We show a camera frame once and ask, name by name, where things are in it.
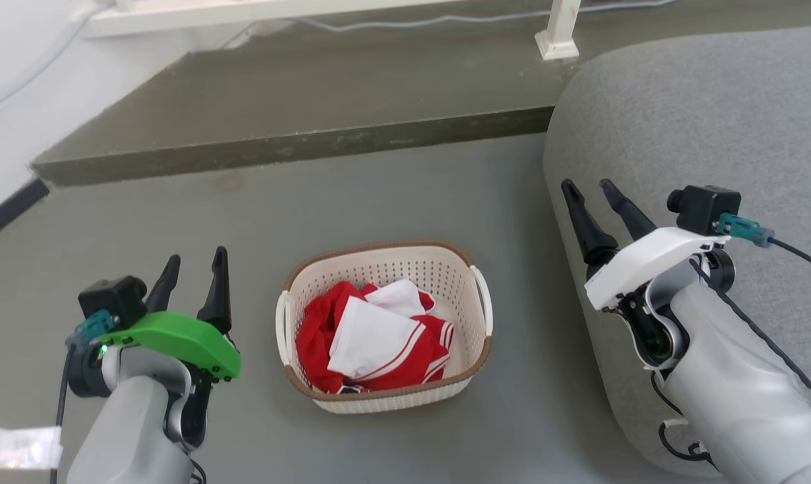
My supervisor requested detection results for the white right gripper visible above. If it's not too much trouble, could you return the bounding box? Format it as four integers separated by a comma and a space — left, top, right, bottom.
560, 178, 732, 312

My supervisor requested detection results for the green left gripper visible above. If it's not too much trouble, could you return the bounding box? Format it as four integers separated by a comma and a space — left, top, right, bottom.
99, 245, 242, 405

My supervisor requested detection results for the cream plastic laundry basket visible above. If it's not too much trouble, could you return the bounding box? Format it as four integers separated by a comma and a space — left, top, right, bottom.
275, 239, 494, 414

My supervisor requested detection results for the grey fabric sofa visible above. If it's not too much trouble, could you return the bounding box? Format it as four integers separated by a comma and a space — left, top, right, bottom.
542, 26, 811, 480

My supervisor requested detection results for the red and white clothing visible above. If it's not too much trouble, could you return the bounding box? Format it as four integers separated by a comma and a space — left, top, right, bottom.
295, 278, 456, 395

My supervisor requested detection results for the black baseboard strip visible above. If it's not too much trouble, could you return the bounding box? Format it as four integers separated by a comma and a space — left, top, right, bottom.
0, 177, 50, 251

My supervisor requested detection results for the teal left camera connector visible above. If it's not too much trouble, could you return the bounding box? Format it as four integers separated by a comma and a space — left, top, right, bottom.
65, 310, 115, 351

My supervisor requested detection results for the teal camera connector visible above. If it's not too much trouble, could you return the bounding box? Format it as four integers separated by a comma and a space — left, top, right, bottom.
717, 213, 776, 249
65, 310, 115, 351

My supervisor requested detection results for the teal right camera connector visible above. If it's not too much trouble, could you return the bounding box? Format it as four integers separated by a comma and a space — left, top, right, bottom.
717, 213, 776, 249

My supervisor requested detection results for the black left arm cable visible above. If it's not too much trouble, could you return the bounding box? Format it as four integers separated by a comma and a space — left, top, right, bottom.
48, 341, 72, 484

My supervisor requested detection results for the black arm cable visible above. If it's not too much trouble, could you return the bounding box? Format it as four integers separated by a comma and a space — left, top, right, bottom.
48, 341, 72, 484
650, 237, 811, 466

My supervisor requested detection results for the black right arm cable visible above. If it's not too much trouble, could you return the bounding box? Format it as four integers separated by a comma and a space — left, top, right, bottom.
650, 237, 811, 466

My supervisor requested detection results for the white cable label tag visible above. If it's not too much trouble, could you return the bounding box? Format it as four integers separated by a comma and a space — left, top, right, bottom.
0, 421, 64, 471

